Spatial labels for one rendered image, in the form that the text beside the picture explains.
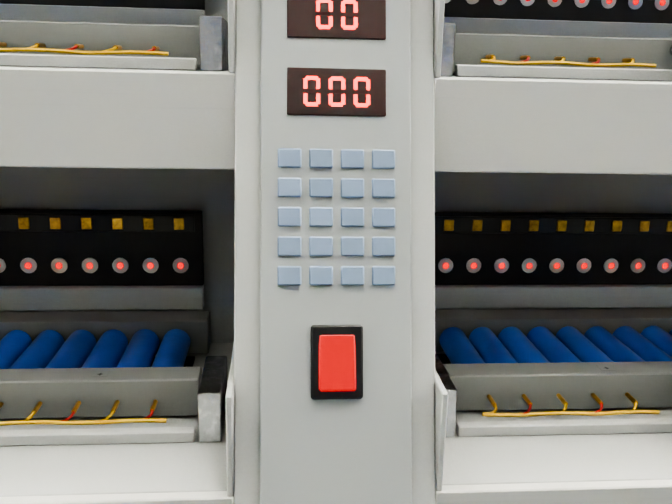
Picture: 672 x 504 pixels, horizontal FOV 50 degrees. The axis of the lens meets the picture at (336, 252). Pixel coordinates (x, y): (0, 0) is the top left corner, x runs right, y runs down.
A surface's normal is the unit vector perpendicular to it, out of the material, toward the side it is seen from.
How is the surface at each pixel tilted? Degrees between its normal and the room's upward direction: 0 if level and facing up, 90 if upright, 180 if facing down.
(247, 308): 90
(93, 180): 90
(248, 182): 90
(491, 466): 16
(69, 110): 106
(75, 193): 90
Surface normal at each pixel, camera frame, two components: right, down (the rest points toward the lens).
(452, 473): 0.02, -0.97
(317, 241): 0.08, -0.02
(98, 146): 0.08, 0.26
